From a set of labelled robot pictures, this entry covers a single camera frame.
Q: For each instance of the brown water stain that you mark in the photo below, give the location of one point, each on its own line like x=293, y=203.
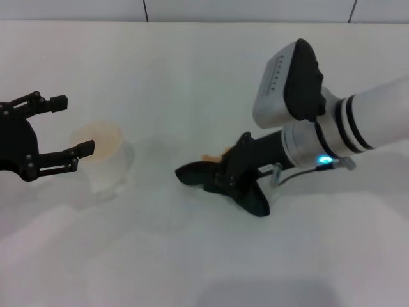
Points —
x=212, y=157

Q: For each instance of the white paper cup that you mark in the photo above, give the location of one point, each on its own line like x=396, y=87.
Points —
x=102, y=144

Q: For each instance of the dark blue rag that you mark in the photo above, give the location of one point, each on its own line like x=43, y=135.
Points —
x=195, y=176

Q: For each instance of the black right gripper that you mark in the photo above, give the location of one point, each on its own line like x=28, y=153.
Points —
x=262, y=153

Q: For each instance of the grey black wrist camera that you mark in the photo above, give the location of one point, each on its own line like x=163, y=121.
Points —
x=278, y=86

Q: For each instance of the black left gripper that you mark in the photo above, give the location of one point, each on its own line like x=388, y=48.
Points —
x=17, y=140

